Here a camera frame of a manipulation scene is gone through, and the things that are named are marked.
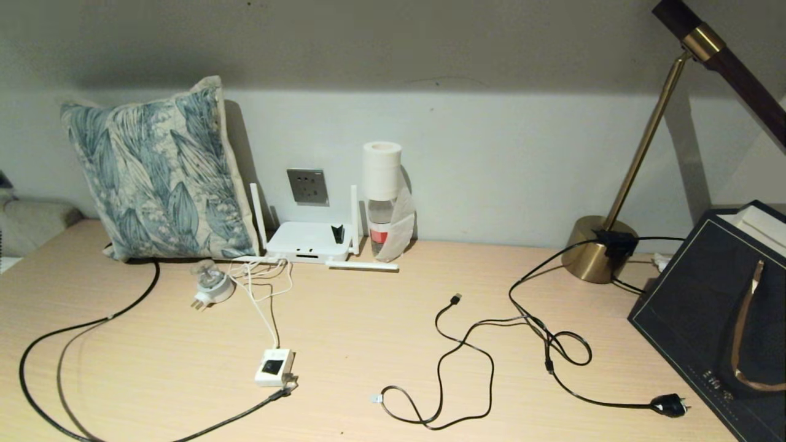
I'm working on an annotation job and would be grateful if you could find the clear bottle red label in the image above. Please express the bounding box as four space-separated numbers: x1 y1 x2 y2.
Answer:
367 196 397 257

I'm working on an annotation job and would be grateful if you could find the grey wall socket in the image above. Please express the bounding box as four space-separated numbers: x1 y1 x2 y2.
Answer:
286 169 330 207

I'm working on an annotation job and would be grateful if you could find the black lamp switch box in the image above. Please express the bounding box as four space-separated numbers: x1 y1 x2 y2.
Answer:
593 228 639 258

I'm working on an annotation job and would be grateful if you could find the black lamp power cord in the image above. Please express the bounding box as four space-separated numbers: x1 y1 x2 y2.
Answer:
508 236 691 419

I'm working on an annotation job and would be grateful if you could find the black ethernet cable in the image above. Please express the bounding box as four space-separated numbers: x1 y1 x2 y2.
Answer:
18 258 300 442

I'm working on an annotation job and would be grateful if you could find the white round plug adapter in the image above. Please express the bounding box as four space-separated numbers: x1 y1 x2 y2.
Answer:
190 261 236 311

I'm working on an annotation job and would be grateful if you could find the white box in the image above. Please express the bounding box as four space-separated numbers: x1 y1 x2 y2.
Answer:
717 204 786 258

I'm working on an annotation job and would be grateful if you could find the white router with antennas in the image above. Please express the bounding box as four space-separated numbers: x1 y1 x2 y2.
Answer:
232 182 400 272

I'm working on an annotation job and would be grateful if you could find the black usb cable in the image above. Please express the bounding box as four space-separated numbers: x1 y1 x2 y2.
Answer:
370 293 496 430

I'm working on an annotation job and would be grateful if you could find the blue leaf pattern pillow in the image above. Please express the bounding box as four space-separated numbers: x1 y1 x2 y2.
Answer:
60 76 260 263

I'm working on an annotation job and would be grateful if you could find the brass desk lamp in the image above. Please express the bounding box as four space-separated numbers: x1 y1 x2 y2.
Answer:
561 0 786 285

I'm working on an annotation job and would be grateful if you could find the white power adapter black face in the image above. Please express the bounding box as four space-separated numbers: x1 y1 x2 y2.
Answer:
254 348 295 388

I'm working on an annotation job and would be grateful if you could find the grey sofa cushion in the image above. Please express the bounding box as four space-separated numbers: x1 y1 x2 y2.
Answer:
0 196 84 258

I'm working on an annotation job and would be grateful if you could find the thin black wire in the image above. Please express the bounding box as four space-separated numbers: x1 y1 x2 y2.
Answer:
56 316 114 442

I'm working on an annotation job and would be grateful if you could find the white paper roll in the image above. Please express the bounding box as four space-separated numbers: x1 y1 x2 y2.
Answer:
362 141 403 202

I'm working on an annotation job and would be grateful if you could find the black gift bag gold handle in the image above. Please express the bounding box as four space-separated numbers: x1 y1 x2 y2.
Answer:
628 200 786 442

